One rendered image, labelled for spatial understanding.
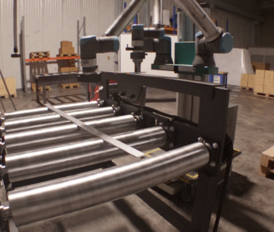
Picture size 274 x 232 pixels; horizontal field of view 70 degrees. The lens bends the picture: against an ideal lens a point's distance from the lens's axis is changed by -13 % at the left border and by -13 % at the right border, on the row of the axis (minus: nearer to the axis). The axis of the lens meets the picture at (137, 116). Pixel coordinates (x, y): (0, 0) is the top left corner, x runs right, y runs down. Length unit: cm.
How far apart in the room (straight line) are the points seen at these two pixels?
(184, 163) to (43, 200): 53
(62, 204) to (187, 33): 186
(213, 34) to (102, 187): 125
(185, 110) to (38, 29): 992
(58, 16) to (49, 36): 115
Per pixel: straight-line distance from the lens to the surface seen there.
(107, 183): 72
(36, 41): 1134
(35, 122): 150
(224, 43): 161
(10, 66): 1119
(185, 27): 217
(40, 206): 67
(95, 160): 100
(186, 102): 219
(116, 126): 134
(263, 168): 278
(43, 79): 628
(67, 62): 1087
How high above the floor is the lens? 127
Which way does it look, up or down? 15 degrees down
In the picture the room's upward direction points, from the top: straight up
